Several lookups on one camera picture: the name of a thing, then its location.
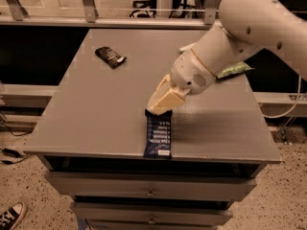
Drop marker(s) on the grey drawer cabinet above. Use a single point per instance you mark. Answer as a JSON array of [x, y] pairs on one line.
[[126, 169]]

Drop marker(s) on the black snack bar wrapper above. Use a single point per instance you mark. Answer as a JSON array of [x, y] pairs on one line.
[[110, 57]]

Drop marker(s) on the lower grey drawer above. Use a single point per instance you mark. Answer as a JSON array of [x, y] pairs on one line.
[[150, 214]]

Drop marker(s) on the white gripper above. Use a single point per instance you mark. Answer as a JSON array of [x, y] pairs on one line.
[[188, 71]]

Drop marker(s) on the metal railing frame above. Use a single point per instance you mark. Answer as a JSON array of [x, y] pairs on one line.
[[191, 14]]

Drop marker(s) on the blue rxbar blueberry wrapper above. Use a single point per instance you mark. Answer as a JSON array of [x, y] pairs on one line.
[[158, 135]]

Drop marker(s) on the black white sneaker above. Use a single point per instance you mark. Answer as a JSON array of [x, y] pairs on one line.
[[13, 216]]

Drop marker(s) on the grey drawer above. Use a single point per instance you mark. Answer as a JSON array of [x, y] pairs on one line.
[[150, 186], [150, 214]]

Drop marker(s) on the black office chair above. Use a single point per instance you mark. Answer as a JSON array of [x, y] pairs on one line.
[[143, 9]]

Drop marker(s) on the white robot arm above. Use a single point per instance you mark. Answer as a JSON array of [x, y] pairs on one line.
[[245, 28]]

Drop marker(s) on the upper grey drawer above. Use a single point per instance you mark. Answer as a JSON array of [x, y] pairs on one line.
[[150, 186]]

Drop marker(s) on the green chip bag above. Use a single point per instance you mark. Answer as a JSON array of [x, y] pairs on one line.
[[235, 69]]

